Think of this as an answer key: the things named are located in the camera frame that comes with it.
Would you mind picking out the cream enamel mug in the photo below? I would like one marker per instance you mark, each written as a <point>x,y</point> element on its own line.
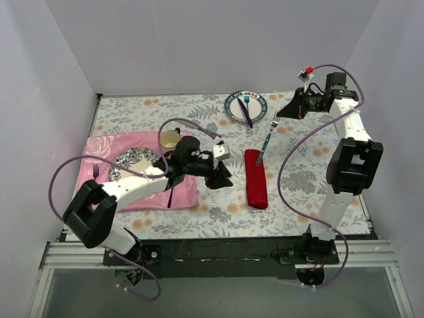
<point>168,141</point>

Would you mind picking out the teal handled fork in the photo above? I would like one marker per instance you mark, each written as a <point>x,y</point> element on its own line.
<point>274,124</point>

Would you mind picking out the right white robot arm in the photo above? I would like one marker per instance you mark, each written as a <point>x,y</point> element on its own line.
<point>352,166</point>

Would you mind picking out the white plate blue rim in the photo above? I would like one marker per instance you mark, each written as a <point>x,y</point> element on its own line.
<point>258,106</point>

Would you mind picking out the purple spoon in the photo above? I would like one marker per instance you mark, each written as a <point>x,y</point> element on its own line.
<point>170,198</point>

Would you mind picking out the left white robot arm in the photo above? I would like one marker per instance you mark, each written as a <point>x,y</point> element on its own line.
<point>92,210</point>

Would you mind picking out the red cloth napkin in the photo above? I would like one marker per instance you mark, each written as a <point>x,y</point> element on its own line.
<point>256,186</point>

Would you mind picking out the blue fork on plate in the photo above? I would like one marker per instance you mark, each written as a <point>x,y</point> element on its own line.
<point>246,101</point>

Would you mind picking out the purple knife on plate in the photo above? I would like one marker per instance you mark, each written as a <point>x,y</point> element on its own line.
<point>243,109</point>

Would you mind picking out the blue floral plate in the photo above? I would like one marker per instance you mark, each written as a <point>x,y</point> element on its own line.
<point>137,159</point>

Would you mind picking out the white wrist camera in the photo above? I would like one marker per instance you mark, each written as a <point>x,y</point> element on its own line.
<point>306,77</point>
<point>220,151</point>

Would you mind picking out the pink floral placemat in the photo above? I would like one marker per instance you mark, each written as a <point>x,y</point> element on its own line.
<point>110,146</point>

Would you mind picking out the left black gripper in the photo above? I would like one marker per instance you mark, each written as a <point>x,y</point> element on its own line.
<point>212,173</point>

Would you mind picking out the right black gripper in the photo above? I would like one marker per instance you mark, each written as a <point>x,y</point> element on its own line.
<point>301,103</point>

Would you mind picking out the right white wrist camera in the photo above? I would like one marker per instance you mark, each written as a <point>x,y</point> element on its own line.
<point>306,77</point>

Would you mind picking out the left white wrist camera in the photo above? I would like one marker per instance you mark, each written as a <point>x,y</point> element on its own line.
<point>220,151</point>

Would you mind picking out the purple fork on placemat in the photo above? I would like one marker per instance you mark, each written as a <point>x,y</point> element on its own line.
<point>95,171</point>

